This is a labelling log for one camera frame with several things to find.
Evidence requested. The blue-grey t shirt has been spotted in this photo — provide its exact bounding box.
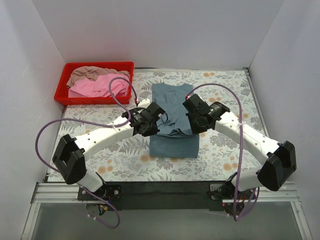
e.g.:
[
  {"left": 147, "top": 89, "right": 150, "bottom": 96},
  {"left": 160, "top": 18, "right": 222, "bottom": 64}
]
[{"left": 149, "top": 83, "right": 200, "bottom": 158}]

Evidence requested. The red plastic bin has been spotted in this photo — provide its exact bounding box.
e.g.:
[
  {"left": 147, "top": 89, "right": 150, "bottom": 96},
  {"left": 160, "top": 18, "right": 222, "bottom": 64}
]
[{"left": 54, "top": 61, "right": 134, "bottom": 106}]

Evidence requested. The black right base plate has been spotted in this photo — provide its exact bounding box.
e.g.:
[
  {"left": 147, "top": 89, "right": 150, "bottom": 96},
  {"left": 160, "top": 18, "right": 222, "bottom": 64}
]
[{"left": 206, "top": 184, "right": 254, "bottom": 200}]

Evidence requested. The aluminium front frame rail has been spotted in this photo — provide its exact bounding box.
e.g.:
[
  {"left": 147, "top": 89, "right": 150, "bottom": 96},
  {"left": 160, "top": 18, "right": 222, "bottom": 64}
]
[{"left": 32, "top": 181, "right": 300, "bottom": 203}]

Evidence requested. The floral table mat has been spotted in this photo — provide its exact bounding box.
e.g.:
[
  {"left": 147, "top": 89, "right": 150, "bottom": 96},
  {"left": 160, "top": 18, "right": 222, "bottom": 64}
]
[{"left": 57, "top": 70, "right": 265, "bottom": 182}]

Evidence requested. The aluminium right side rail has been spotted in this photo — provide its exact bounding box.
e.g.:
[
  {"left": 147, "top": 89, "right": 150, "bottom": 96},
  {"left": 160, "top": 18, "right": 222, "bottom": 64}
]
[{"left": 241, "top": 66, "right": 286, "bottom": 181}]

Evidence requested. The pink t shirt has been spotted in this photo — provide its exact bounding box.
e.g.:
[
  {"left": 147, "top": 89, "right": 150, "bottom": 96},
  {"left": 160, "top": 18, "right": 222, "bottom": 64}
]
[{"left": 68, "top": 73, "right": 129, "bottom": 98}]

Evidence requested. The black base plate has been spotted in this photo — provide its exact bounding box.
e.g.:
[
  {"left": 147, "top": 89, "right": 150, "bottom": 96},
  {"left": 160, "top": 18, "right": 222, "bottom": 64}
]
[
  {"left": 77, "top": 184, "right": 122, "bottom": 201},
  {"left": 206, "top": 184, "right": 254, "bottom": 200}
]

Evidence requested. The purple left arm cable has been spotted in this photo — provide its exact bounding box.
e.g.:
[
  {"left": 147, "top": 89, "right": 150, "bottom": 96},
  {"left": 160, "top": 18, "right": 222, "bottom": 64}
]
[{"left": 34, "top": 76, "right": 140, "bottom": 229}]

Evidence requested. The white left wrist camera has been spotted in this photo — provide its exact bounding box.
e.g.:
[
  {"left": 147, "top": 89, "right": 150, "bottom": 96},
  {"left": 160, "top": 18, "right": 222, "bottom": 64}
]
[{"left": 137, "top": 98, "right": 151, "bottom": 108}]

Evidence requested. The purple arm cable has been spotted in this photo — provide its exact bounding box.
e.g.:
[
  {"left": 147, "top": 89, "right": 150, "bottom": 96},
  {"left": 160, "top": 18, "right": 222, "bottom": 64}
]
[
  {"left": 184, "top": 83, "right": 260, "bottom": 222},
  {"left": 34, "top": 76, "right": 140, "bottom": 229}
]

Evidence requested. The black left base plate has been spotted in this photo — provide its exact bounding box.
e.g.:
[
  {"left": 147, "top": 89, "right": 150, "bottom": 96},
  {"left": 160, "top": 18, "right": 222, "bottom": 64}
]
[{"left": 77, "top": 184, "right": 122, "bottom": 201}]

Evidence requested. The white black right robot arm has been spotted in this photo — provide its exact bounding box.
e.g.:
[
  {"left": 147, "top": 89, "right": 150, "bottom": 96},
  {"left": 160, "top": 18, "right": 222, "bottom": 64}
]
[{"left": 183, "top": 94, "right": 297, "bottom": 199}]

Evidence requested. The beige t shirt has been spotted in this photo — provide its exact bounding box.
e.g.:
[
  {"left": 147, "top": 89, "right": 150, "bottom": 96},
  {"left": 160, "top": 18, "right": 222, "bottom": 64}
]
[{"left": 66, "top": 66, "right": 130, "bottom": 88}]

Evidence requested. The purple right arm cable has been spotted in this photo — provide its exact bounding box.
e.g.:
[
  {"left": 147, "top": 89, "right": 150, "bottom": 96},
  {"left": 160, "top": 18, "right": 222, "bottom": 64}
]
[{"left": 184, "top": 83, "right": 260, "bottom": 222}]

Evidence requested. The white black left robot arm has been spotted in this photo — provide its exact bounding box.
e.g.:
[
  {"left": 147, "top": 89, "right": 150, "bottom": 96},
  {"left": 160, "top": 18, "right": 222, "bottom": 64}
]
[{"left": 52, "top": 99, "right": 166, "bottom": 200}]

